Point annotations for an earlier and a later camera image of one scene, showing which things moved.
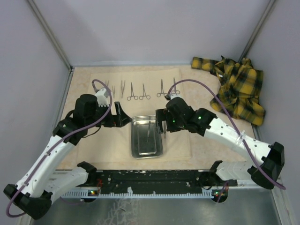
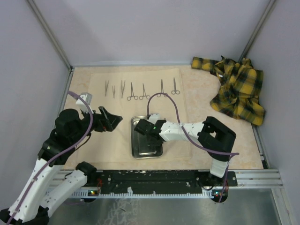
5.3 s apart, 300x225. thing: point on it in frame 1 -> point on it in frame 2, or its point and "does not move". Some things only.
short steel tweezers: [113, 91] does not move
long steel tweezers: [122, 88] does not move
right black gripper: [164, 115] -> [151, 143]
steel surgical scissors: [177, 92] does not move
